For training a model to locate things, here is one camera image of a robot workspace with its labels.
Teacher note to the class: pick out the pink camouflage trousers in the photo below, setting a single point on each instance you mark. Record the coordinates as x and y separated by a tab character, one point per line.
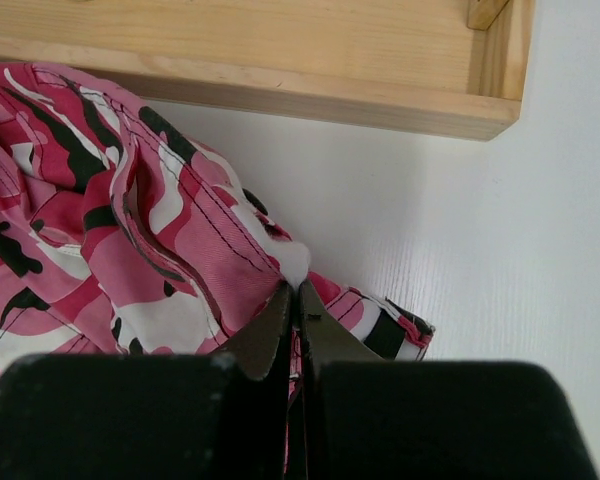
120	235

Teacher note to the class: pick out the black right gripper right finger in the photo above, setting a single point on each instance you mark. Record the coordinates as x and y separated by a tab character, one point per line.
366	417

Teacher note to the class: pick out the wooden clothes rack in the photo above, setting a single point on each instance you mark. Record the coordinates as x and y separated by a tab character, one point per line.
447	68

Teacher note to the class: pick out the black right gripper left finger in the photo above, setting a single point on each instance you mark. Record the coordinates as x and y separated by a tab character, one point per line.
215	416

